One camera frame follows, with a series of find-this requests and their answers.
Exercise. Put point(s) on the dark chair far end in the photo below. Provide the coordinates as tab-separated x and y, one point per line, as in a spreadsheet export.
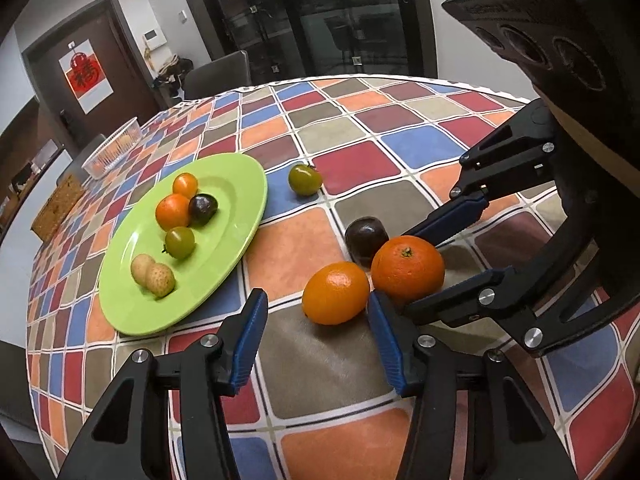
75	167

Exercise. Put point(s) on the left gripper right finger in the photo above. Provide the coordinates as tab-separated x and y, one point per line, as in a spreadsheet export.
395	337

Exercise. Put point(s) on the green tomato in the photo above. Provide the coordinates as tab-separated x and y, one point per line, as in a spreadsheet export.
179	242
304	180

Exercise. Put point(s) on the orange tangerine round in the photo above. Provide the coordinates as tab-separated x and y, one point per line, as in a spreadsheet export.
407	268

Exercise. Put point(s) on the dark plum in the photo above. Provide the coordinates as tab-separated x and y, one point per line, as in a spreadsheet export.
364	237
202	208

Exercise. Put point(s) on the clear plastic fruit container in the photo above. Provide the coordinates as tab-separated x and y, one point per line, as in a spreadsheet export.
113	149

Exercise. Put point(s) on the brown longan fruit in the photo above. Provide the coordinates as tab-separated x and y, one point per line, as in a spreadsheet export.
159	280
139	267

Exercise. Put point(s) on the dark wooden door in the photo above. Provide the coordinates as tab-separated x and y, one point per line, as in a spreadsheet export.
104	24

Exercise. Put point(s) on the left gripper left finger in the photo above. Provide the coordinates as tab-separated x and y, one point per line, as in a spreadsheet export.
240	337

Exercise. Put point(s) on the green plate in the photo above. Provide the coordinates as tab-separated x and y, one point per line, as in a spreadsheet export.
240	187

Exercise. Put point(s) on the smooth orange citrus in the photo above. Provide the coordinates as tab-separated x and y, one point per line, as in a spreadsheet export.
336	294

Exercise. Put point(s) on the black glass sliding door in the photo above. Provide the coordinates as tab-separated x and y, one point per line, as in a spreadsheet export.
286	39

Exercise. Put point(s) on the black camera box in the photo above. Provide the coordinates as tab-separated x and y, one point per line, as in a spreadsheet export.
583	55

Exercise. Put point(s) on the red character door poster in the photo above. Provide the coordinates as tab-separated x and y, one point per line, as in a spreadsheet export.
85	76

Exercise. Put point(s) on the large orange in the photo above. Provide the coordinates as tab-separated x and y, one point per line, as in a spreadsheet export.
172	211

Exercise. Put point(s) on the woven brown box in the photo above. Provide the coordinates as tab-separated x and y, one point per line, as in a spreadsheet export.
57	207

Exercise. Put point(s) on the dark chair right side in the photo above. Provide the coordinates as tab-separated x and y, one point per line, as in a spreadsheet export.
224	74

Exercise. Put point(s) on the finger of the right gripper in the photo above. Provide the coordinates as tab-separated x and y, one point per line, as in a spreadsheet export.
485	295
450	219

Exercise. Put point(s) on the small orange kumquat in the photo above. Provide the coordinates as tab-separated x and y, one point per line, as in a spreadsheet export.
186	185

